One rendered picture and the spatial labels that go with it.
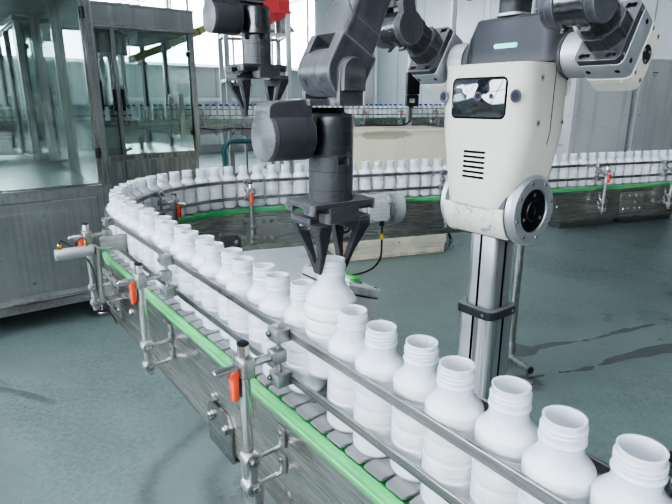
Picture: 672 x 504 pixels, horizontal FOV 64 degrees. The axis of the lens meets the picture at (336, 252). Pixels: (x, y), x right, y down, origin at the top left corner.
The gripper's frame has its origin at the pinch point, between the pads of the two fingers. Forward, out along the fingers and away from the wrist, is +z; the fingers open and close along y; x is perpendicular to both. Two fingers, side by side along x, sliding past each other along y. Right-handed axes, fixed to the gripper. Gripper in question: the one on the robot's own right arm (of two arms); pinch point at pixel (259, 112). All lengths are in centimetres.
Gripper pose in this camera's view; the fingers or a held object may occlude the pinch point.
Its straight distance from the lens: 113.2
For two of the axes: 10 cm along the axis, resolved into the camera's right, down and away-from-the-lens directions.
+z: 0.0, 9.6, 2.8
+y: -8.0, 1.7, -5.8
